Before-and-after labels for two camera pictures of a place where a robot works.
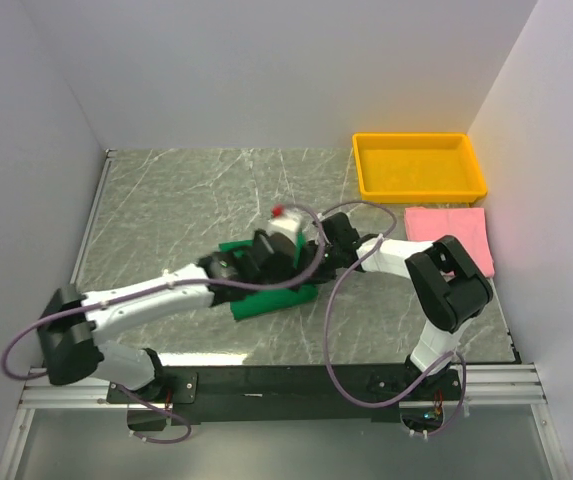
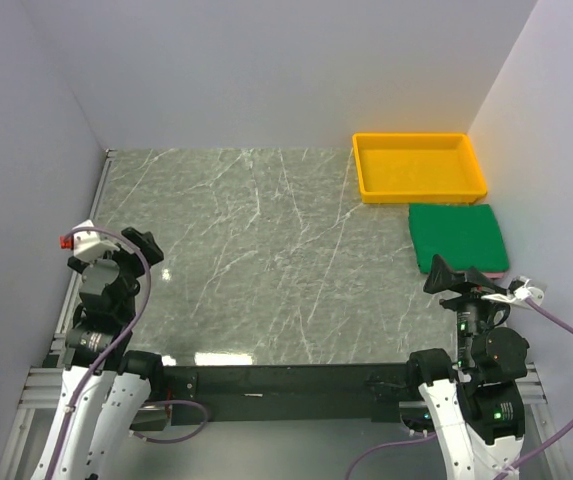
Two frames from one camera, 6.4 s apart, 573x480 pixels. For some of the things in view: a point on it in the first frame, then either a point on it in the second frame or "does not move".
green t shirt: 256,302 to 466,236
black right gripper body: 323,261 to 464,288
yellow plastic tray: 418,167 does not move
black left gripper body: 292,267 to 133,255
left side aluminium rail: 92,214 does not move
